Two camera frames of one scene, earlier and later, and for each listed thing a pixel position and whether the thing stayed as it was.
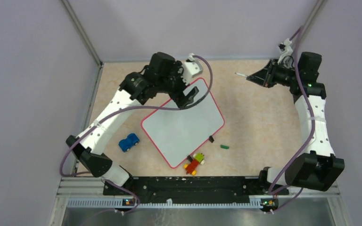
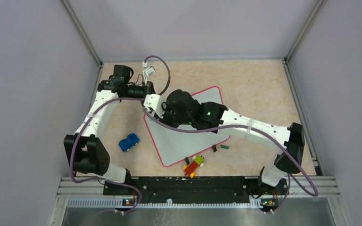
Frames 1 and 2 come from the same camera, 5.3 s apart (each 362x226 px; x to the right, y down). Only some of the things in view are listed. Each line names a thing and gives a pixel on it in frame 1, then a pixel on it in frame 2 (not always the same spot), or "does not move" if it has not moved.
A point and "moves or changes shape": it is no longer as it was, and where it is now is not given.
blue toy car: (132, 139) does not move
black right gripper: (265, 76) -> (165, 108)
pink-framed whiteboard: (179, 134) moves or changes shape
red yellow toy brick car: (191, 167) does not move
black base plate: (188, 189) does not move
